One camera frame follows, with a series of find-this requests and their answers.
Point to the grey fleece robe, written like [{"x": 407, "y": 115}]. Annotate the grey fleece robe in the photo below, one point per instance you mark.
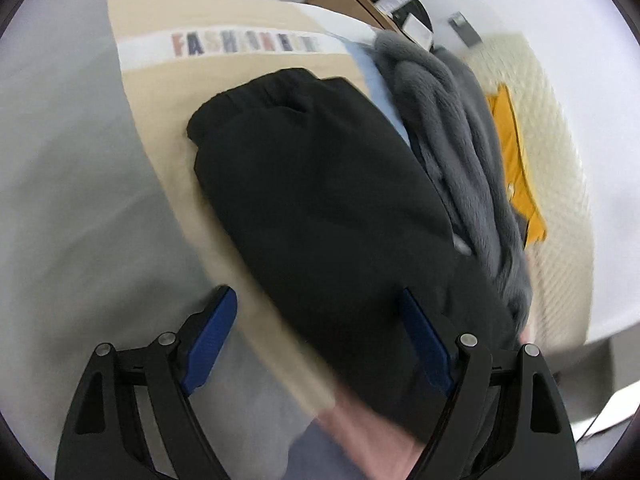
[{"x": 440, "y": 110}]

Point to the white card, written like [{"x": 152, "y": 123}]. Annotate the white card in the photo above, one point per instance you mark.
[{"x": 416, "y": 30}]

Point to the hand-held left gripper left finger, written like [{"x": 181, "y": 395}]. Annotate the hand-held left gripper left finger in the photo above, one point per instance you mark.
[{"x": 210, "y": 335}]

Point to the black padded jacket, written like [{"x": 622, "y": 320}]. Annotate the black padded jacket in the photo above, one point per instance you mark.
[{"x": 325, "y": 200}]

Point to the yellow pillow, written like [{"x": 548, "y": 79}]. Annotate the yellow pillow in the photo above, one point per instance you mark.
[{"x": 510, "y": 140}]

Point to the checkered duvet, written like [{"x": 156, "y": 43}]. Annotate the checkered duvet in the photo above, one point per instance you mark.
[{"x": 165, "y": 105}]

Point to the black bag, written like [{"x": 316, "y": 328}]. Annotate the black bag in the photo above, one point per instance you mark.
[{"x": 420, "y": 12}]

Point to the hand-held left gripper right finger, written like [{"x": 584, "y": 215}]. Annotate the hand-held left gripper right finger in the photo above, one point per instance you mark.
[{"x": 427, "y": 345}]

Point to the grey wall switch panel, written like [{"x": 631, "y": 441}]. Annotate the grey wall switch panel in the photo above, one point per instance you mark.
[{"x": 464, "y": 27}]

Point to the cream quilted headboard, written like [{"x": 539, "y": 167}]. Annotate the cream quilted headboard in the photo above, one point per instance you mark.
[{"x": 560, "y": 135}]

